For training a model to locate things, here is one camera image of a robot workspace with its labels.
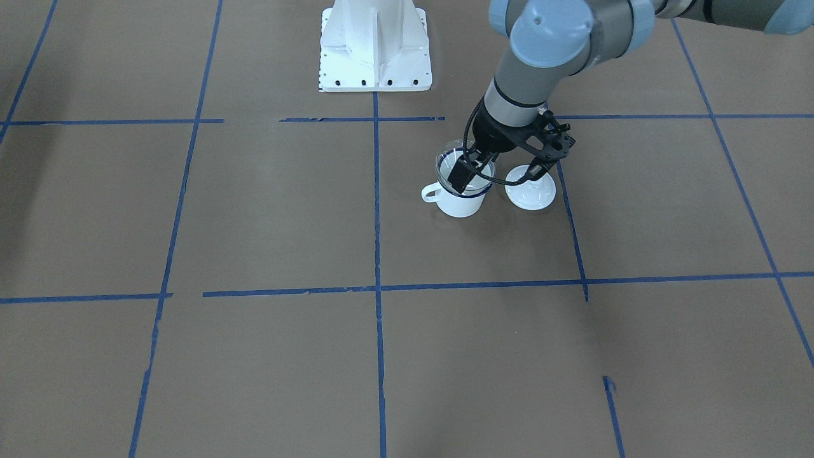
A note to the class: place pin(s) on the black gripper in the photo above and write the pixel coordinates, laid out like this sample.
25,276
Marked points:
491,138

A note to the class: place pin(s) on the clear plastic funnel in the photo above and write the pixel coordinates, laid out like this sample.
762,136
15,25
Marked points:
463,171

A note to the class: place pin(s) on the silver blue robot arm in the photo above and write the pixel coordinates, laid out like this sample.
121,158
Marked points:
550,40

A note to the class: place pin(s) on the white enamel cup blue rim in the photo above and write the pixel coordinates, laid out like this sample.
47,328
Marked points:
453,203

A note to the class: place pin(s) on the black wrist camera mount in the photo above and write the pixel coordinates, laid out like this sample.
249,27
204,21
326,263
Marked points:
546,139

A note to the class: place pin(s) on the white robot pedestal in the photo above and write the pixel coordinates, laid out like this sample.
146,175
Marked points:
374,46

